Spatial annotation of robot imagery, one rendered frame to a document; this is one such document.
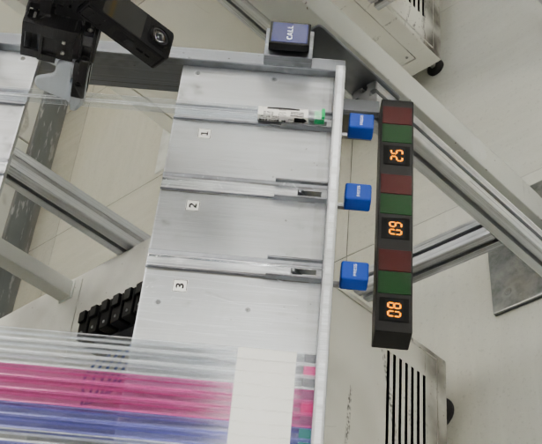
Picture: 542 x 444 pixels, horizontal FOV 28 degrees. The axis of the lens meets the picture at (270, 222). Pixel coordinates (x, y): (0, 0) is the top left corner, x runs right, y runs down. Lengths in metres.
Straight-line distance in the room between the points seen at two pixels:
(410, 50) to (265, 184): 1.19
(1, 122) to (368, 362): 0.72
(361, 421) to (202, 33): 1.04
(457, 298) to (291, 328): 0.98
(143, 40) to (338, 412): 0.68
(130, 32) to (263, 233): 0.26
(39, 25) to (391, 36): 1.27
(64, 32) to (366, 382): 0.78
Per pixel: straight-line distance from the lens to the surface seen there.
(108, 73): 1.43
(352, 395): 1.70
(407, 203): 1.28
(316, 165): 1.29
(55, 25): 1.24
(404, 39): 2.39
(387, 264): 1.22
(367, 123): 1.33
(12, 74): 1.41
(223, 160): 1.29
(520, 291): 2.01
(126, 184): 3.29
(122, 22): 1.23
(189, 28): 2.42
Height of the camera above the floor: 1.44
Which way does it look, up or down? 33 degrees down
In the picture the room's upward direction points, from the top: 54 degrees counter-clockwise
